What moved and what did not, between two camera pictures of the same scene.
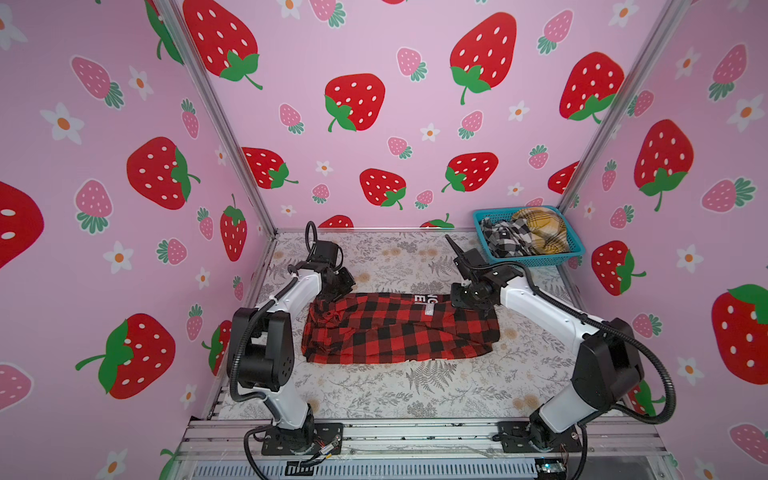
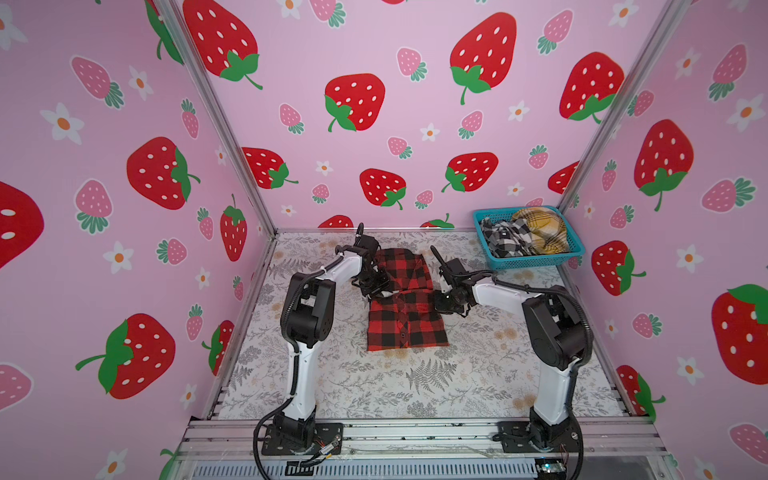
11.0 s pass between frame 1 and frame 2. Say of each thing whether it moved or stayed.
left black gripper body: moved
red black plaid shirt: moved
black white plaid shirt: stayed
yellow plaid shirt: stayed
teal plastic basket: stayed
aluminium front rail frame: stayed
